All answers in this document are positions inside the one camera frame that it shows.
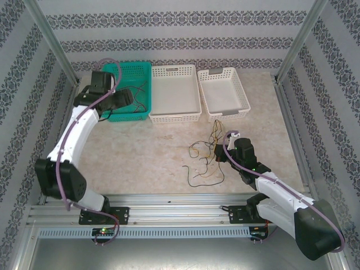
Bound aluminium frame post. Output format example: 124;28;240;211
22;0;80;85
274;0;330;82

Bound large white plastic basket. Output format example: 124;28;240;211
148;64;203;124

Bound thin cables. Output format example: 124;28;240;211
182;165;226;188

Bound slotted grey cable duct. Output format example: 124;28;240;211
38;227;251;239

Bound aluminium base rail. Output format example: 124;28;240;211
28;193;330;226

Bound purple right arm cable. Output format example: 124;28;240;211
222;129;346;253

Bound teal plastic basket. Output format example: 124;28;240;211
98;61;152;123

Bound short purple cable loop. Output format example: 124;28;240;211
94;216;121;248

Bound small white basket grey handles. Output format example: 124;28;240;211
197;67;251;122

